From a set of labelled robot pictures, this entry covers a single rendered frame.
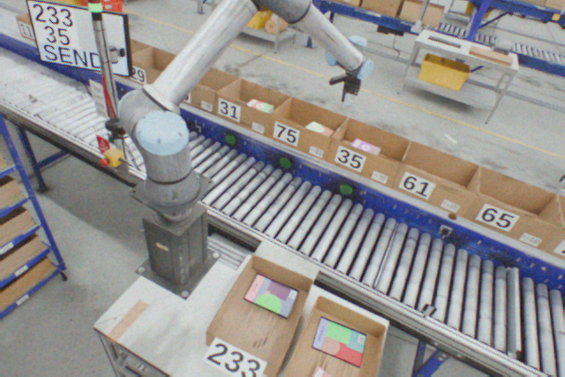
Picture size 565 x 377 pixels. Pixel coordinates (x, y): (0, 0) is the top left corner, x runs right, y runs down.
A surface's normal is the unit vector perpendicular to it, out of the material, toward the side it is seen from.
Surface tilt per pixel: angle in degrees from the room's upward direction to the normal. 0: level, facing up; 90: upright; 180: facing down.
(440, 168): 89
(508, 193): 89
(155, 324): 0
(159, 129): 8
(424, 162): 89
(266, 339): 1
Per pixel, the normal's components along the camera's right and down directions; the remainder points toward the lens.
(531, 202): -0.47, 0.49
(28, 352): 0.13, -0.78
